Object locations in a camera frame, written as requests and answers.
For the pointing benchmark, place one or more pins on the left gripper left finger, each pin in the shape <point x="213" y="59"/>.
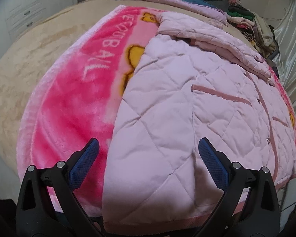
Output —
<point x="47" y="205"/>

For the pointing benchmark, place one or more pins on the white satin curtain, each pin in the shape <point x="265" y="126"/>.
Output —
<point x="285" y="35"/>

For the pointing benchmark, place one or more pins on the pink quilted jacket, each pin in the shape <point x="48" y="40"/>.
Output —
<point x="193" y="81"/>

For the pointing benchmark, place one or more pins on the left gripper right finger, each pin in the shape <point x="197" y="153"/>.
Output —
<point x="249" y="204"/>

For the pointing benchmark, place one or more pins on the pile of folded clothes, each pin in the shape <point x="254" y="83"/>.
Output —
<point x="254" y="28"/>

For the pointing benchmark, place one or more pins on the pink bear fleece blanket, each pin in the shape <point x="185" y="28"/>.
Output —
<point x="79" y="96"/>

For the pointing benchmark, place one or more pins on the beige bed cover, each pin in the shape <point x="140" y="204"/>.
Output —
<point x="31" y="56"/>

